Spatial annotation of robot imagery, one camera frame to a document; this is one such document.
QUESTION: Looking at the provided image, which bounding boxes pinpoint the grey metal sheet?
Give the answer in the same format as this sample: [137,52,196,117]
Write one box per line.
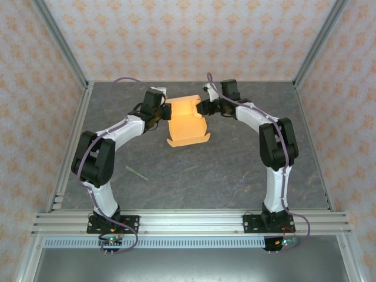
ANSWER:
[32,248,350,282]

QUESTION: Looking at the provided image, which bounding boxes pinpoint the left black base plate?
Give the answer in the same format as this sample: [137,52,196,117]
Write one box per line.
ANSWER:
[86,215,140,234]

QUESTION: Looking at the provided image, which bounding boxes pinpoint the aluminium mounting rail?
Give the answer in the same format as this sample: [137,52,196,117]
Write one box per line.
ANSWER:
[31,211,353,236]

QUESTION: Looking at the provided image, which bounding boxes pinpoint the aluminium frame bar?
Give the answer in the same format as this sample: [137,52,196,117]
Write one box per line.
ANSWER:
[16,234,45,282]
[336,234,364,282]

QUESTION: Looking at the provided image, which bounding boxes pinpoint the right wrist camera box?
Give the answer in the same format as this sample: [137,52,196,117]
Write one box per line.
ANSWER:
[202,83,220,102]

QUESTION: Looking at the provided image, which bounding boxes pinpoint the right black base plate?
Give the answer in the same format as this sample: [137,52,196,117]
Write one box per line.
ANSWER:
[243,214,296,235]

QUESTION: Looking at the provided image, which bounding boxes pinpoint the slotted grey cable duct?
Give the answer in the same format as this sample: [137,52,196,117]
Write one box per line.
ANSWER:
[43,237,267,249]

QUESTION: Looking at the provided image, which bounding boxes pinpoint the aluminium frame post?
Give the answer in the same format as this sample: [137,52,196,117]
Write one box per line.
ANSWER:
[31,0,90,90]
[293,0,352,89]

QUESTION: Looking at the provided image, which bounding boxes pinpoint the orange paper box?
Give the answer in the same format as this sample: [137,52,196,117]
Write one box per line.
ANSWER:
[166,93,212,148]

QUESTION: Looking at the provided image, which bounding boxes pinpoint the aluminium table side rail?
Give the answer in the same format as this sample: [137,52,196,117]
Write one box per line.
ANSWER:
[45,82,95,213]
[293,83,335,212]

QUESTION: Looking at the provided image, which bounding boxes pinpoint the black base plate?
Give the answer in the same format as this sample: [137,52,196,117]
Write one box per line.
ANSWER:
[86,215,140,234]
[243,214,296,235]

